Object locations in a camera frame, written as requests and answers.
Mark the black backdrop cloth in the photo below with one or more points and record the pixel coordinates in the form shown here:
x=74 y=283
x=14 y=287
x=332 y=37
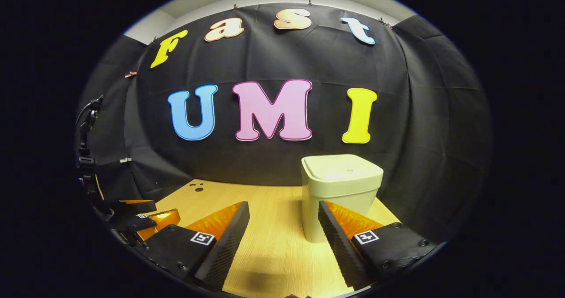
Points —
x=309 y=59

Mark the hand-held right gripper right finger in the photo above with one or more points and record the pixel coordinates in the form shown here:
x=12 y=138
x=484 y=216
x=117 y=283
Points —
x=337 y=249

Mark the copper metal clip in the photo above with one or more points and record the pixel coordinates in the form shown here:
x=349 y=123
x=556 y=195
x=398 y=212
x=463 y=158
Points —
x=130 y=74

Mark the green desktop garbage bin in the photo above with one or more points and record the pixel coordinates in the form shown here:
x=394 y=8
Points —
x=340 y=183

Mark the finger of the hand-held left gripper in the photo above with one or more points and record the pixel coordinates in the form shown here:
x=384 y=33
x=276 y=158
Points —
x=132 y=206
x=152 y=223

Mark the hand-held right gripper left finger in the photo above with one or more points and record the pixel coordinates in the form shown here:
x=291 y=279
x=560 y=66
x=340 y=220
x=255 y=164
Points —
x=227 y=245

